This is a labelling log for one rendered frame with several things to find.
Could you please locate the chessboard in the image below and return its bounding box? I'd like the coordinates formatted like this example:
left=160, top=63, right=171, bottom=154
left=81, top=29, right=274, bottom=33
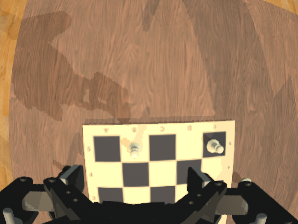
left=83, top=121, right=235, bottom=204

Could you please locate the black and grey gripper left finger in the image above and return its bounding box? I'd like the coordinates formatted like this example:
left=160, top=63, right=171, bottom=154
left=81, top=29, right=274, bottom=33
left=0, top=164, right=112, bottom=224

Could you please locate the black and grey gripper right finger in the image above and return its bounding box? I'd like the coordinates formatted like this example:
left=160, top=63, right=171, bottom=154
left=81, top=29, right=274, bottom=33
left=152, top=167, right=298, bottom=224

